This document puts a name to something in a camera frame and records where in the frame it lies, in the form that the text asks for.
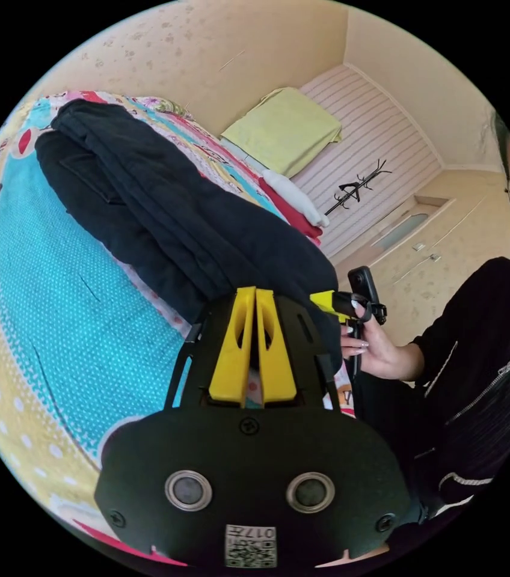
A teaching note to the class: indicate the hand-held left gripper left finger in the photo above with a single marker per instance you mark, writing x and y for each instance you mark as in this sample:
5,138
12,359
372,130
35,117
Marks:
230,356

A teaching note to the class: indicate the person's right forearm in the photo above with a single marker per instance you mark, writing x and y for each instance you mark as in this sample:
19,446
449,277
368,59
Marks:
458,320

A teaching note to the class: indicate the black thermal pants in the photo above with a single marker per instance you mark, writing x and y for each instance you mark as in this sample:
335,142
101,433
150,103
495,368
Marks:
169,216

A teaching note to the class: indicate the beige door with glass pane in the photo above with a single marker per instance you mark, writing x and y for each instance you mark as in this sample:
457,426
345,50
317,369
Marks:
410,225

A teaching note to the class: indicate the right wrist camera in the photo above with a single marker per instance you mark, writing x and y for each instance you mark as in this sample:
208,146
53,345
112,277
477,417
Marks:
362,284

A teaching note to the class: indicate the black coat rack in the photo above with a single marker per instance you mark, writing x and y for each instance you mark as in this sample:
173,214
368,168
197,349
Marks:
358,189

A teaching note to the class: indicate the yellow-green folded blanket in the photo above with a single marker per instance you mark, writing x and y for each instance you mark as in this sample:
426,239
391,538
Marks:
284,128

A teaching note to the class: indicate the bed with colourful printed sheet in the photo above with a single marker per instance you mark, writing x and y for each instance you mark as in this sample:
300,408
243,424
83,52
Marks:
56,293

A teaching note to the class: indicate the person's body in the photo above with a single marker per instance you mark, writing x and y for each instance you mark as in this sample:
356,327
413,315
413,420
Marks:
485,405

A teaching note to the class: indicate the pile of clothes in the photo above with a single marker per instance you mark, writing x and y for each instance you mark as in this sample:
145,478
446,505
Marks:
293,198

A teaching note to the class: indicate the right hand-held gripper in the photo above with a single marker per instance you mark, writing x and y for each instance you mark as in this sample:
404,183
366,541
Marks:
344,303

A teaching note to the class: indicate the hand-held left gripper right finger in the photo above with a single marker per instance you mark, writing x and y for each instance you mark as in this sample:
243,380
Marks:
277,360

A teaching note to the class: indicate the person's right hand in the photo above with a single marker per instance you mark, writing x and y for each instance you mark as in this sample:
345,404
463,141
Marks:
383,354

